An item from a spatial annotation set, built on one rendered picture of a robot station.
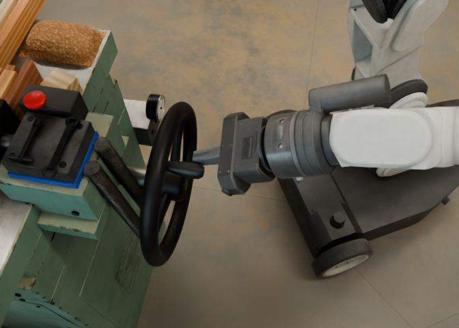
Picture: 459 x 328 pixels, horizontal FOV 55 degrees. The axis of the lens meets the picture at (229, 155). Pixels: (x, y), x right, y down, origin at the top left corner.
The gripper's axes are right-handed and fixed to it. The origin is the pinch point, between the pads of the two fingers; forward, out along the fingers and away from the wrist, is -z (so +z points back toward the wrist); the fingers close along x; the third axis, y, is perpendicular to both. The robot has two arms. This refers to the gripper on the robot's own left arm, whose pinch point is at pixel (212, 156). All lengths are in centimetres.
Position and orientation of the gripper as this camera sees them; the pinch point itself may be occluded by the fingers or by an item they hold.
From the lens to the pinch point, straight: 66.6
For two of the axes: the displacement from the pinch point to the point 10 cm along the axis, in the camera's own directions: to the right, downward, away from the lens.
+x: 0.9, -9.3, 3.6
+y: -5.2, -3.6, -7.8
